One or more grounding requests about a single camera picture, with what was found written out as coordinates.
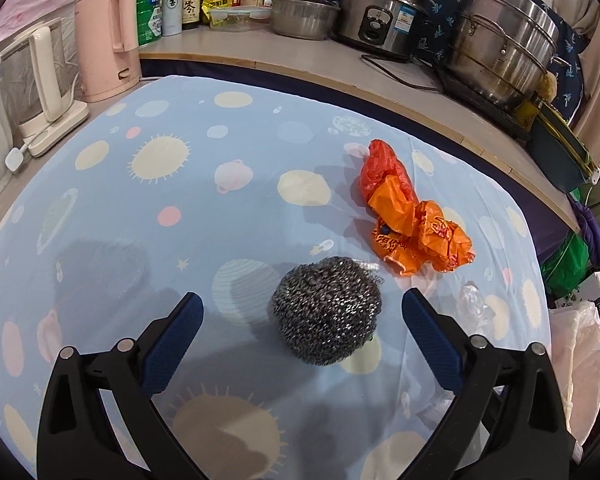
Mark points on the clear plastic food container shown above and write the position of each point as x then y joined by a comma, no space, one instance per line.
240,20

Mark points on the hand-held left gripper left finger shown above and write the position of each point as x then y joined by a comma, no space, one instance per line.
172,345

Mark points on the white glass electric kettle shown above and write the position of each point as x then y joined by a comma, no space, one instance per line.
45,85

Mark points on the large steel steamer pot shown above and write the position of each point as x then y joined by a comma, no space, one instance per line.
500,45

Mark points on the bin with white liner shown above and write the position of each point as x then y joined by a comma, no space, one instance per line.
580,350

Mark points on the teal plastic basin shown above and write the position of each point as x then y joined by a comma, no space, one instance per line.
555,150

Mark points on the clear plastic wrap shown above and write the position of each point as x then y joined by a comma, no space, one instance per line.
472,302

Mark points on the small steel pot with lid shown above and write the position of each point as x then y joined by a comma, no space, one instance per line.
302,17

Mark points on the purple cloth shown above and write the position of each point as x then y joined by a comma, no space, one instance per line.
591,225

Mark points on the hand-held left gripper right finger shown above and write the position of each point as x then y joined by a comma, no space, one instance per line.
432,345

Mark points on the red plastic bag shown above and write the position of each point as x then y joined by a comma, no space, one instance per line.
385,165

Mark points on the yellow sponge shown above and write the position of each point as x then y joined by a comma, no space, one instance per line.
546,87

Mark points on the steel rice cooker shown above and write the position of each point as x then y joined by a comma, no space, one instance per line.
380,20

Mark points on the white wall plug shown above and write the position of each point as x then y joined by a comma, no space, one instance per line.
594,175

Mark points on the blue planet print blanket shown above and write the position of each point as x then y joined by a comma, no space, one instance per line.
180,185

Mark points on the white canister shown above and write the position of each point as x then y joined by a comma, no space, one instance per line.
172,7

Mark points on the yellow snack packet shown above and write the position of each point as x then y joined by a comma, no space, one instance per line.
219,2

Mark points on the white power adapter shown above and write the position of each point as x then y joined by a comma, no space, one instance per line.
15,158

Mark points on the green tin can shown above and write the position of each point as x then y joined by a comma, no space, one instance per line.
150,15

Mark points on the steel wool scrubber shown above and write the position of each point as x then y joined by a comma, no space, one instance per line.
325,310

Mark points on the pink electric kettle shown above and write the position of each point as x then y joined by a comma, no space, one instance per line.
102,45

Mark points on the green plastic bag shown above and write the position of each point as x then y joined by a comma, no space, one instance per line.
565,265

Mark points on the orange printed plastic bag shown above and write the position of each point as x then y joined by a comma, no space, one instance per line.
430,235

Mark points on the black induction cooker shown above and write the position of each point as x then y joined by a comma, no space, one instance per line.
480,107

